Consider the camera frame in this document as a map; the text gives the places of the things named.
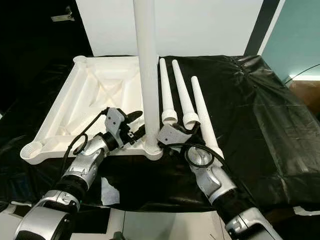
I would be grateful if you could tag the white plastic table leg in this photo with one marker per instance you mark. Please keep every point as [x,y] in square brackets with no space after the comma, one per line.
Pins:
[182,92]
[166,95]
[147,75]
[205,110]

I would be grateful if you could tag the white plastic table top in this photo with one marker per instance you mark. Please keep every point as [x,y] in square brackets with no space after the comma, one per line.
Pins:
[80,90]

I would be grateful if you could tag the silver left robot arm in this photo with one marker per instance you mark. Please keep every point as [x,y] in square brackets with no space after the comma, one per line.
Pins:
[87,162]

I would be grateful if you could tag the black plastic cover sheet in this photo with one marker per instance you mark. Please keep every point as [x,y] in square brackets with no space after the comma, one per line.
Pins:
[265,125]

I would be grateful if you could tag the black door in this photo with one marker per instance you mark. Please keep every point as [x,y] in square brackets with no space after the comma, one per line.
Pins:
[30,50]

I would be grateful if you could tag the brown wooden furniture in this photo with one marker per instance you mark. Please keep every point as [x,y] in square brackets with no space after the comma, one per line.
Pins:
[307,90]

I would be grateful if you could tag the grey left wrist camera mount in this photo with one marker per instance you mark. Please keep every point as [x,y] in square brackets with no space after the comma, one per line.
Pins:
[116,122]

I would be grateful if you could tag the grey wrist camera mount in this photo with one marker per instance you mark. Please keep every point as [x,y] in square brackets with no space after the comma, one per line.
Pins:
[116,122]
[172,136]

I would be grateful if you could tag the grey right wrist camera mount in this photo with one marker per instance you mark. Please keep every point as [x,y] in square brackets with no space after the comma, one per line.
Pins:
[172,136]

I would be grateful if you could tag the black vertical wall strip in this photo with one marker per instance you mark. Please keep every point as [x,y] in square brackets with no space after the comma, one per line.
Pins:
[261,27]

